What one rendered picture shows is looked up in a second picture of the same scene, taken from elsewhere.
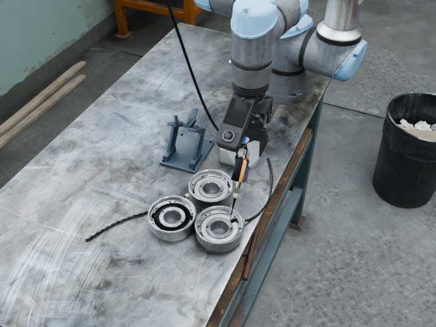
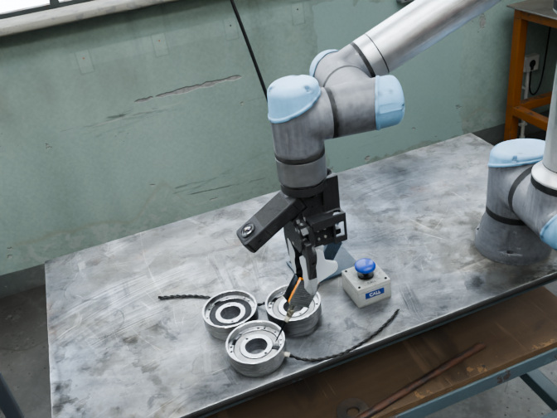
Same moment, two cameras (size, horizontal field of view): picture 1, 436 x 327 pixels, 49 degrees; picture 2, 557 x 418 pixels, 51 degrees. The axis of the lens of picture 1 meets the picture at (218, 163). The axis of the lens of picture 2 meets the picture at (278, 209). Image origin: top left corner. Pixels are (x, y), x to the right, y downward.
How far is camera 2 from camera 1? 67 cm
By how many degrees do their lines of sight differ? 40
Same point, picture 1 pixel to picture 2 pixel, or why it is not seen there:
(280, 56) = (492, 191)
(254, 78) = (285, 173)
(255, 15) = (273, 95)
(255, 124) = (297, 234)
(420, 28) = not seen: outside the picture
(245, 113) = (276, 212)
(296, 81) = (515, 234)
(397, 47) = not seen: outside the picture
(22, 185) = (171, 231)
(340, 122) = not seen: outside the picture
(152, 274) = (169, 355)
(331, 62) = (537, 216)
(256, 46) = (280, 133)
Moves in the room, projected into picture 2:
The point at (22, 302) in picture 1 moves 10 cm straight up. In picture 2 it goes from (75, 318) to (59, 280)
